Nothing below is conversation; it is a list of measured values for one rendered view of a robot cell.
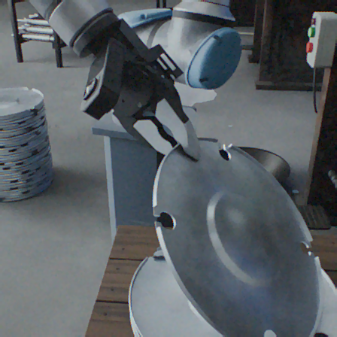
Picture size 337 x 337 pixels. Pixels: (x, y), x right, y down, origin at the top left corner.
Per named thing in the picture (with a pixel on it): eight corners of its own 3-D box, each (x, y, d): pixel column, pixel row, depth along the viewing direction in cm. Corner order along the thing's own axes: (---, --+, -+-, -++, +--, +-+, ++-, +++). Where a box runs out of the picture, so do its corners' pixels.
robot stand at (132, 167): (104, 285, 117) (89, 127, 96) (132, 243, 133) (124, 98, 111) (172, 302, 112) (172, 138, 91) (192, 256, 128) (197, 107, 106)
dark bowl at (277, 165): (205, 204, 151) (206, 186, 148) (203, 162, 177) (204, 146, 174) (295, 206, 150) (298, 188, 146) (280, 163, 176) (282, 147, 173)
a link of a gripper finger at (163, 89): (198, 112, 56) (150, 57, 55) (193, 116, 55) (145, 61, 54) (173, 132, 59) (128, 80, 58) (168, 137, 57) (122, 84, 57)
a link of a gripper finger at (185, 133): (225, 134, 61) (180, 81, 60) (211, 152, 56) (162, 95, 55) (209, 146, 62) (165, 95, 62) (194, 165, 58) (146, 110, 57)
